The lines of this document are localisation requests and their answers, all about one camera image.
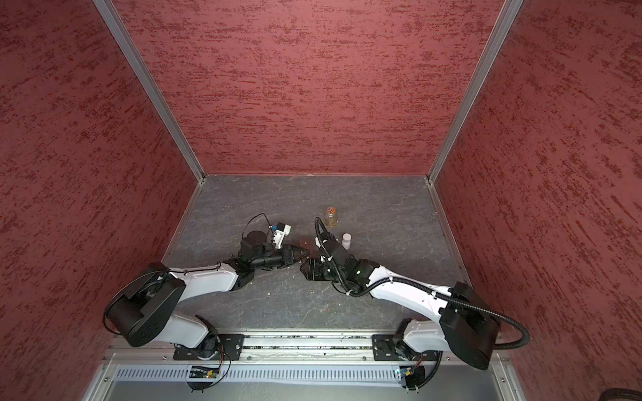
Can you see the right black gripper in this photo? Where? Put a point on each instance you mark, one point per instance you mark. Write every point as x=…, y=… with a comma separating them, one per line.
x=314, y=269

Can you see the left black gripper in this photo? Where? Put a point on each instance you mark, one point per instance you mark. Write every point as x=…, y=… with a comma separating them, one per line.
x=287, y=251

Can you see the white pill bottle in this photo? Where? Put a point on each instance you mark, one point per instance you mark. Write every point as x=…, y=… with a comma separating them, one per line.
x=346, y=240

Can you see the brown pill organizer strip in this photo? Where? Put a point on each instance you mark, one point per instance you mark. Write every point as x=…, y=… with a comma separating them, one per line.
x=306, y=244

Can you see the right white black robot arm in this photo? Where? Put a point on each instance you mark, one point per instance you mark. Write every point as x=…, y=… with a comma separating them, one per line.
x=456, y=320

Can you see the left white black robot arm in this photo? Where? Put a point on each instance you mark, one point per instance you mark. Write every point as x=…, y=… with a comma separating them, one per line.
x=144, y=311

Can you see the amber glass pill jar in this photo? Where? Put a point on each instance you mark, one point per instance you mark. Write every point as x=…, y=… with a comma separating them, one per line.
x=331, y=217

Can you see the aluminium front rail frame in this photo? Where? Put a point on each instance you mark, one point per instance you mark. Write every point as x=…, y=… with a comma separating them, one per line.
x=334, y=347

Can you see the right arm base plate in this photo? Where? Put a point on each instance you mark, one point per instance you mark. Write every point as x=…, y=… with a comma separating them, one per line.
x=389, y=348

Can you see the white slotted cable duct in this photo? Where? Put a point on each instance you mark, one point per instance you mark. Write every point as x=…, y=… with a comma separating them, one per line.
x=368, y=375

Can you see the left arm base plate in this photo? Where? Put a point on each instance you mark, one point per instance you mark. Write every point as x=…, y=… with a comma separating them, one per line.
x=230, y=346

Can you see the left aluminium corner post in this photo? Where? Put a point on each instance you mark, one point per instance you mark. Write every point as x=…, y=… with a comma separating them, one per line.
x=115, y=25

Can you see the aluminium corner post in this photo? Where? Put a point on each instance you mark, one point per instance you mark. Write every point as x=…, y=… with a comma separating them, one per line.
x=501, y=28
x=115, y=25

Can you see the right aluminium corner post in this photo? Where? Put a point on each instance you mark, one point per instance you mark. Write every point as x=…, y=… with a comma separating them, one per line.
x=501, y=28

